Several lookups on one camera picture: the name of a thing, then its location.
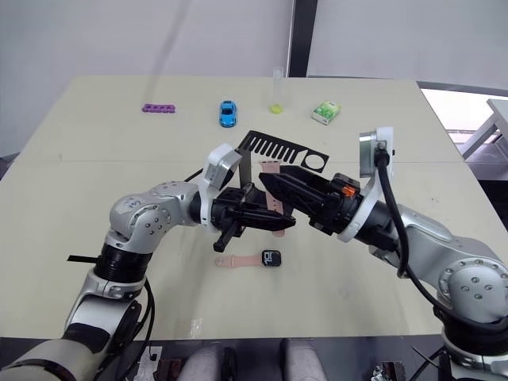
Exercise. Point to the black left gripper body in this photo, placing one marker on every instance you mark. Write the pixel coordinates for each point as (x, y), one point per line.
(228, 206)

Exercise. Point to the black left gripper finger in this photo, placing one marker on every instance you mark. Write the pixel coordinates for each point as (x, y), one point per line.
(262, 226)
(266, 213)

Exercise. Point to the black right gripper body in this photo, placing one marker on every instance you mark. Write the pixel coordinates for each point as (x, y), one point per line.
(337, 206)

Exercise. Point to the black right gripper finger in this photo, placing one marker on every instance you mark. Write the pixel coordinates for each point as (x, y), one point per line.
(293, 194)
(305, 178)

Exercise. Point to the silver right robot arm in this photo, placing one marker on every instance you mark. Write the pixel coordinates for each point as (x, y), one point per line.
(468, 274)

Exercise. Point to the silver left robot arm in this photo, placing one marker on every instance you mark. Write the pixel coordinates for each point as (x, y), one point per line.
(158, 206)

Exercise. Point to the black square watch body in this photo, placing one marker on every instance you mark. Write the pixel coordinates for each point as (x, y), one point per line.
(271, 259)

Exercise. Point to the black slotted watch stand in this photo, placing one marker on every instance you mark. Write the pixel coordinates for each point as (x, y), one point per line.
(278, 147)

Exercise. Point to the green tissue pack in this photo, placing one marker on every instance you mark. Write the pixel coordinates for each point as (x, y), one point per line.
(326, 112)

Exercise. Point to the clear tube with yellow liquid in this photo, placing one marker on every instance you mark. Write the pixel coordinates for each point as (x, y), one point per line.
(277, 99)

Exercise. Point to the blue toy car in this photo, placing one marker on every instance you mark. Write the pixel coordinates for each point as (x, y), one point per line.
(228, 113)

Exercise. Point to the purple holed rack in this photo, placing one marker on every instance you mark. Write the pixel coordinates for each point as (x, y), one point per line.
(159, 108)

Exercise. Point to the grey rounded shape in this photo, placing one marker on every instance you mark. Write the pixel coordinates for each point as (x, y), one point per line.
(301, 361)
(210, 363)

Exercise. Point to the black tape strip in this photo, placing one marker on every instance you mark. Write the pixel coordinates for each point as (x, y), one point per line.
(81, 259)

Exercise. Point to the grey background desk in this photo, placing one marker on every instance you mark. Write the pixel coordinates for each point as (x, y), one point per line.
(486, 139)

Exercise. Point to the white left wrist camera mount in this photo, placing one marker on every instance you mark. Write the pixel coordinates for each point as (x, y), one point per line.
(216, 166)

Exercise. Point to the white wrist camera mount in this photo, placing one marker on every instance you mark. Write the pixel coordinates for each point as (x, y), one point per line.
(383, 174)
(216, 166)

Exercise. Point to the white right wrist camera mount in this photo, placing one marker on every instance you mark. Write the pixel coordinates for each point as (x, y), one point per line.
(383, 174)

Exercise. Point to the dark vertical wall pillar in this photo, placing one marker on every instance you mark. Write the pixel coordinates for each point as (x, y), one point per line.
(301, 37)

